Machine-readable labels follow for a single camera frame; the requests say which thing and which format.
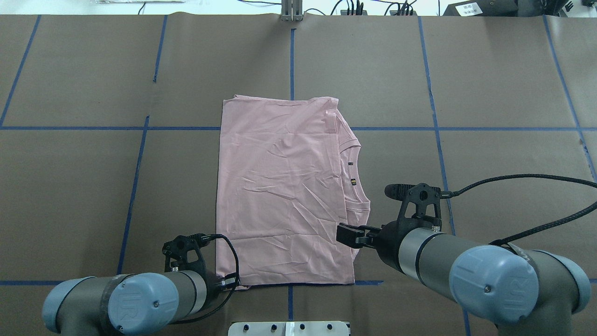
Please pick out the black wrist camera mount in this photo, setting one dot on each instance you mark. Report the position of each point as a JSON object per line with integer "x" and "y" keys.
{"x": 183, "y": 253}
{"x": 420, "y": 206}

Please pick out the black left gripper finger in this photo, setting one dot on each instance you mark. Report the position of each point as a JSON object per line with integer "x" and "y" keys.
{"x": 229, "y": 282}

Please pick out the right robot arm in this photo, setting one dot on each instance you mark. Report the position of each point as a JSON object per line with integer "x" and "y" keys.
{"x": 522, "y": 292}

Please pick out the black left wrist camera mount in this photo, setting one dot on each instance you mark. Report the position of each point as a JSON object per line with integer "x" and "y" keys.
{"x": 183, "y": 253}

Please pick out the aluminium frame post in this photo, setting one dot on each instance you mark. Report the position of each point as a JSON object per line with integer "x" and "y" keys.
{"x": 292, "y": 11}

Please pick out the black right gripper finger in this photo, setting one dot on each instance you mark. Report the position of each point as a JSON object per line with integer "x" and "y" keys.
{"x": 357, "y": 237}

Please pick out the dark box with label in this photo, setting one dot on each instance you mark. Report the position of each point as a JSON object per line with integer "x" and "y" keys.
{"x": 491, "y": 8}

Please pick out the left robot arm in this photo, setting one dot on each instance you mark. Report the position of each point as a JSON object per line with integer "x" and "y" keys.
{"x": 130, "y": 304}

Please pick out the black power strip with plugs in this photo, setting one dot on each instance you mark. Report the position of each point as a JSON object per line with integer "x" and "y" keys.
{"x": 375, "y": 7}

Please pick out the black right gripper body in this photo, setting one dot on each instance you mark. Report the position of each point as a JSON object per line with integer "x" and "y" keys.
{"x": 388, "y": 243}

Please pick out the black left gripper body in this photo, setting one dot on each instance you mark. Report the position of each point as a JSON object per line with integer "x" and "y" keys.
{"x": 212, "y": 284}

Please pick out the pink Snoopy t-shirt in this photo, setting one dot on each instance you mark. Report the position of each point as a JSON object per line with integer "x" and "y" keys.
{"x": 287, "y": 177}

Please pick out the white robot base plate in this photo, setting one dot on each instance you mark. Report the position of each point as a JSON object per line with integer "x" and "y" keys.
{"x": 290, "y": 328}

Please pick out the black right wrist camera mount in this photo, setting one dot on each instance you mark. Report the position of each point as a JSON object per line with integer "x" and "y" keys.
{"x": 420, "y": 206}

